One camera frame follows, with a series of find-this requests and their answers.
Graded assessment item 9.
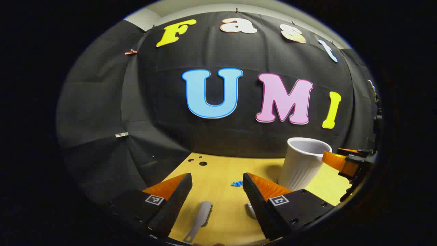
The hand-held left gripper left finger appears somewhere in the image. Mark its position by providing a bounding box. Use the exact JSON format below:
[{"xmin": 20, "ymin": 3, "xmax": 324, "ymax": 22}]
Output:
[{"xmin": 109, "ymin": 173, "xmax": 193, "ymax": 239}]

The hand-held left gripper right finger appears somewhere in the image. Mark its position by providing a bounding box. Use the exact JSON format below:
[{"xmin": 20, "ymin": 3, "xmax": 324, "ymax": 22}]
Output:
[{"xmin": 242, "ymin": 172, "xmax": 335, "ymax": 241}]

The small grey broom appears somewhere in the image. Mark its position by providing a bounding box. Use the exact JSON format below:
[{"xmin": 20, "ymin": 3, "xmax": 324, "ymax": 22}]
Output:
[{"xmin": 183, "ymin": 201, "xmax": 213, "ymax": 244}]

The white ribbed garbage bin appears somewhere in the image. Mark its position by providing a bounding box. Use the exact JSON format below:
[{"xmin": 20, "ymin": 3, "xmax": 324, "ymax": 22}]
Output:
[{"xmin": 277, "ymin": 137, "xmax": 332, "ymax": 191}]

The yellow wooden desktop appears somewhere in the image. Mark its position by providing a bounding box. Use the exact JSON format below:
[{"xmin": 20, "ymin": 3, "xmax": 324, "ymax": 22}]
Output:
[{"xmin": 163, "ymin": 152, "xmax": 352, "ymax": 246}]

